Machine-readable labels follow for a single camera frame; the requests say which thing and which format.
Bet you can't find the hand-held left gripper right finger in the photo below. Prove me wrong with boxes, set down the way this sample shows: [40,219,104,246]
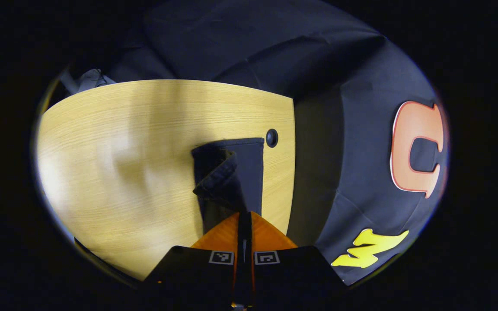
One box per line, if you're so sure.
[245,211,347,308]

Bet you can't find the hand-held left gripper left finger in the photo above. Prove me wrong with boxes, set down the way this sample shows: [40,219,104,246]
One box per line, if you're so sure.
[143,212,245,309]

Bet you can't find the black jeans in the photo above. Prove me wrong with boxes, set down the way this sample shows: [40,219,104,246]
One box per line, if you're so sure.
[191,138,265,236]

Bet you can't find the black backdrop cloth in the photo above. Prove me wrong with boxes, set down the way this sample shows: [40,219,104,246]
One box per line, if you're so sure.
[106,0,450,286]

